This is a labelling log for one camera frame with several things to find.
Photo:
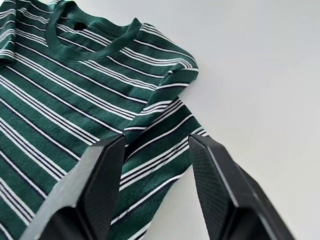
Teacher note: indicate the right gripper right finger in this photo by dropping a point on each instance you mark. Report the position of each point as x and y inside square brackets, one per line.
[232, 192]

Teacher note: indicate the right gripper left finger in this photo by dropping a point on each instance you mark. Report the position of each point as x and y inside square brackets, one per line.
[82, 190]

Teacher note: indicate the green striped T-shirt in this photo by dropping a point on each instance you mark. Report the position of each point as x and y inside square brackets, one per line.
[75, 100]

